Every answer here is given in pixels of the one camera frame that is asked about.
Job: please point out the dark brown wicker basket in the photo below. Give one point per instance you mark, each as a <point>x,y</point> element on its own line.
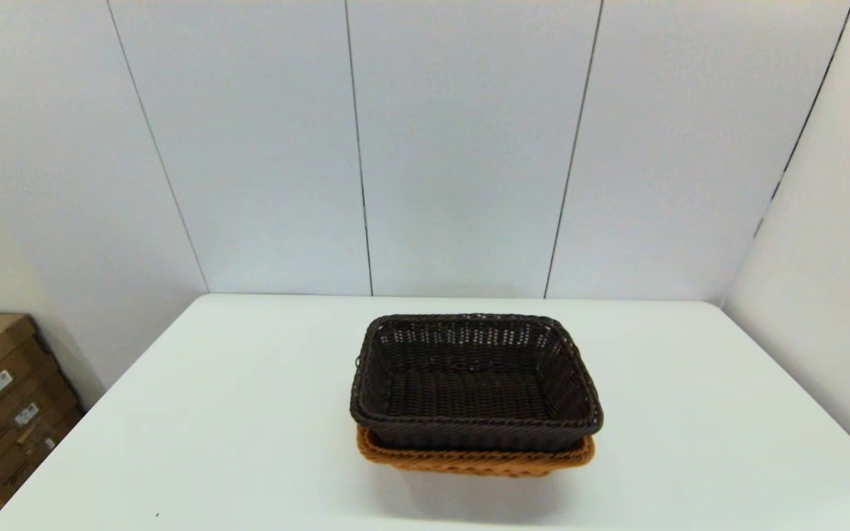
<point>477,391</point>

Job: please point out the orange wicker basket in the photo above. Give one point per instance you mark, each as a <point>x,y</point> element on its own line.
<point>469,461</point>

